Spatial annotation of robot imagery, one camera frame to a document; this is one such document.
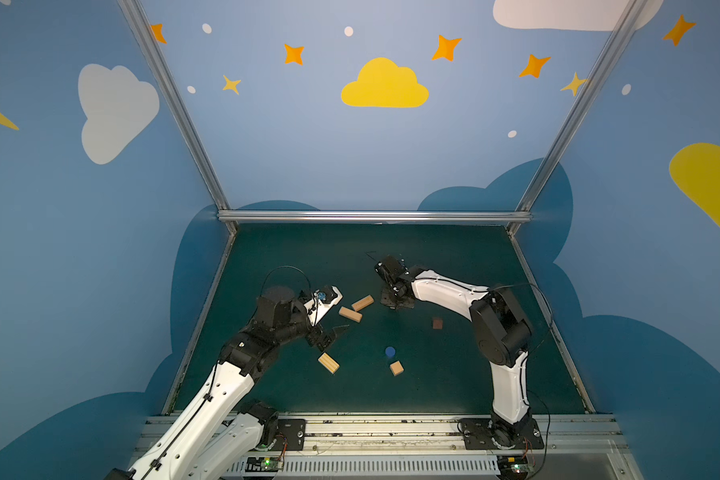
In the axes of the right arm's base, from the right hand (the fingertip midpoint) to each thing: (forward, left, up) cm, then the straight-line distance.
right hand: (392, 296), depth 97 cm
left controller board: (-47, +31, -3) cm, 56 cm away
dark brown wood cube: (-8, -14, -2) cm, 17 cm away
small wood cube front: (-23, -1, -2) cm, 23 cm away
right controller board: (-44, -29, -4) cm, 53 cm away
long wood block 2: (-6, +13, -3) cm, 15 cm away
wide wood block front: (-22, +19, -3) cm, 29 cm away
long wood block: (-2, +10, -3) cm, 10 cm away
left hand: (-16, +15, +19) cm, 29 cm away
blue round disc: (-17, 0, -3) cm, 18 cm away
